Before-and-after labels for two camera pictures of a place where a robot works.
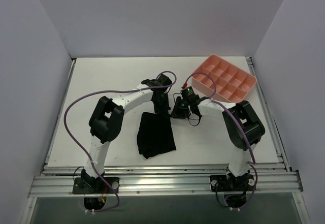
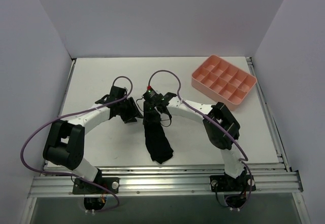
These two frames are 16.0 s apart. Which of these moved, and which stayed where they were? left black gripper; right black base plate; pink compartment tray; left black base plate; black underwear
Moved: left black gripper; black underwear
Stayed: left black base plate; right black base plate; pink compartment tray
